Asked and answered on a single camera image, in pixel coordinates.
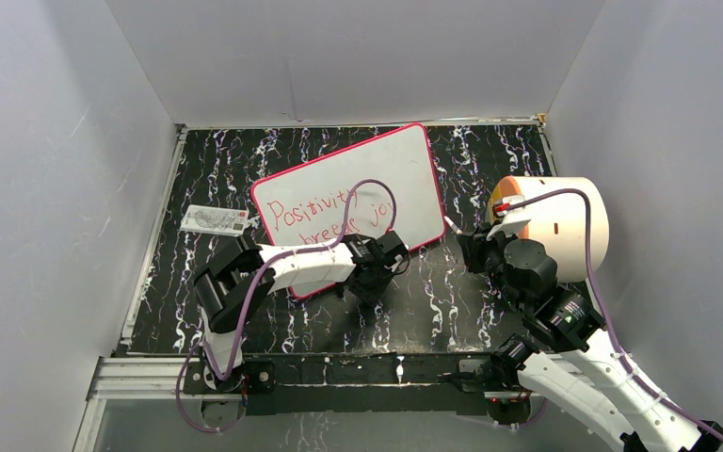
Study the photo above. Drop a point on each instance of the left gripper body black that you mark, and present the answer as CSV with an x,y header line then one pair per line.
x,y
370,292

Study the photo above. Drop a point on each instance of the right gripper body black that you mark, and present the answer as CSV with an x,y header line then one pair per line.
x,y
485,255

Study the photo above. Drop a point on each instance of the pink framed whiteboard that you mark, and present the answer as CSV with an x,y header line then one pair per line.
x,y
312,211

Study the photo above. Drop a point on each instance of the red whiteboard marker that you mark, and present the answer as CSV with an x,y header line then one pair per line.
x,y
453,226

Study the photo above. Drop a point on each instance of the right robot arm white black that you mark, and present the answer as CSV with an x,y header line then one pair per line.
x,y
568,357

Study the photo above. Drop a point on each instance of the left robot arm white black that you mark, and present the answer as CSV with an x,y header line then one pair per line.
x,y
233,285

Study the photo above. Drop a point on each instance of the white cylinder orange end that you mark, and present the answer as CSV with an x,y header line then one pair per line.
x,y
559,223

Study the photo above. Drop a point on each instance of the white printed card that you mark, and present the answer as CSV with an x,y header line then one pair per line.
x,y
214,220

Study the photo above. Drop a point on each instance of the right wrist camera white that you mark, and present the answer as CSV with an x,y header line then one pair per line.
x,y
505,218

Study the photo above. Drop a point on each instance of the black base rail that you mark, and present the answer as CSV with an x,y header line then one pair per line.
x,y
442,398

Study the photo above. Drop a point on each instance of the aluminium frame rail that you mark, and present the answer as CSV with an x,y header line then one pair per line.
x,y
143,377

